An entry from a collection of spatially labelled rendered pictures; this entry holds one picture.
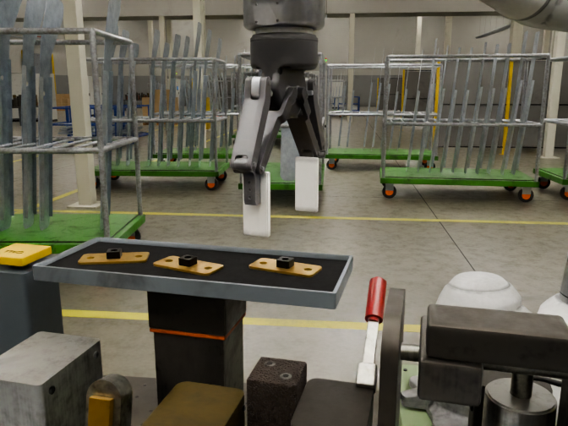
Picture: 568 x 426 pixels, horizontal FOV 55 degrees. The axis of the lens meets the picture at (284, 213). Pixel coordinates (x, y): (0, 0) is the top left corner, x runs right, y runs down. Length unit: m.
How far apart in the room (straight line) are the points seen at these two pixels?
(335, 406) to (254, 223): 0.20
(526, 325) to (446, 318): 0.06
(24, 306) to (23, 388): 0.24
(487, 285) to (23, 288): 0.75
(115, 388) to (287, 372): 0.16
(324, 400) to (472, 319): 0.17
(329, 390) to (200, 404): 0.13
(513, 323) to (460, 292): 0.57
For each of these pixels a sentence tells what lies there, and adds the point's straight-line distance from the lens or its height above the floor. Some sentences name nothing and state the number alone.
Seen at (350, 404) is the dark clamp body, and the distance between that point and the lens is 0.56.
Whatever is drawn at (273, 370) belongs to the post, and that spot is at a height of 1.10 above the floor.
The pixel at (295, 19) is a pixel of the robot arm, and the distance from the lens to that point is 0.60.
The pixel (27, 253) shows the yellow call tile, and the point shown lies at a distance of 0.80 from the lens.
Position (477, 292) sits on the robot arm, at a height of 1.02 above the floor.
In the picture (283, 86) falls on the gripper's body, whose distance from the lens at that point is 0.61.
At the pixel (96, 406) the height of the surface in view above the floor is 1.09.
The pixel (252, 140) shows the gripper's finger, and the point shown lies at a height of 1.32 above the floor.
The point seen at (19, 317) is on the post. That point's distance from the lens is 0.81.
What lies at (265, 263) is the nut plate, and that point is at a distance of 0.69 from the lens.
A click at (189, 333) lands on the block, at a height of 1.09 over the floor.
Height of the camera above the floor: 1.37
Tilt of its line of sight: 13 degrees down
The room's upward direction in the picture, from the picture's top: straight up
